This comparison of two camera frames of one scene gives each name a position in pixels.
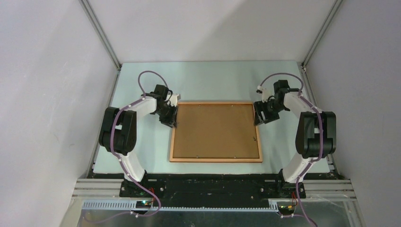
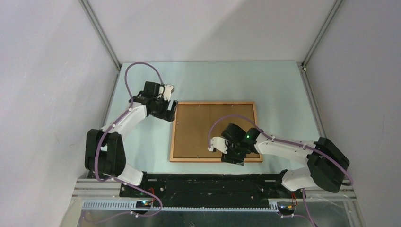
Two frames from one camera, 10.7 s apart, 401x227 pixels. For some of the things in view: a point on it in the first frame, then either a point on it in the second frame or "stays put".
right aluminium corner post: [336, 4] stays put
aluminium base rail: [338, 189] stays put
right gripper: [258, 106] → [230, 158]
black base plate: [211, 187] stays put
